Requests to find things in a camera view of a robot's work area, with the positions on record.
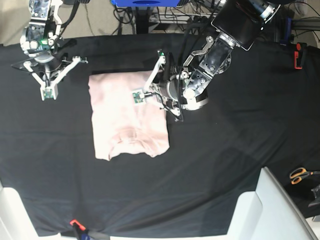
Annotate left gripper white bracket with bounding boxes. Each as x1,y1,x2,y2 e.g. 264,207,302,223
132,49,184,122

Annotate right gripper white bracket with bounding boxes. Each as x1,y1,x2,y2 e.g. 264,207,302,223
11,53,88,101

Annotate pink T-shirt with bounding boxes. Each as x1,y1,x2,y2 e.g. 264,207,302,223
88,71,170,161

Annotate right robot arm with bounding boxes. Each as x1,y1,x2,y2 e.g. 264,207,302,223
11,0,89,101

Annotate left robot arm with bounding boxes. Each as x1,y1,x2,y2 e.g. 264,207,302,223
132,0,281,122

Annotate blue plastic box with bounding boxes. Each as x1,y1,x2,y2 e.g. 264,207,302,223
111,0,180,7

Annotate black table cloth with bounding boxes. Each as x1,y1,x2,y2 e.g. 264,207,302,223
0,34,320,238

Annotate red clamp on table edge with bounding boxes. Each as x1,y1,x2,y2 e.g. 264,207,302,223
294,42,308,70

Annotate white bin left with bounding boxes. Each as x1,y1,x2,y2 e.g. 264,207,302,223
0,186,39,240

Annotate white bin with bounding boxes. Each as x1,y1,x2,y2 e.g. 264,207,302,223
226,167,317,240
0,186,39,240

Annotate red black clamp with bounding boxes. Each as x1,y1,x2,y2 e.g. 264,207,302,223
69,219,91,240

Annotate white bin right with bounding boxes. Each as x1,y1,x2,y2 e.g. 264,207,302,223
226,167,317,240

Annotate black table leg post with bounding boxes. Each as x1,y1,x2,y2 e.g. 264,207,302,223
135,7,151,35

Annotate orange handled scissors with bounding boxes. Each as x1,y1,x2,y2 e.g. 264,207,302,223
289,167,320,185

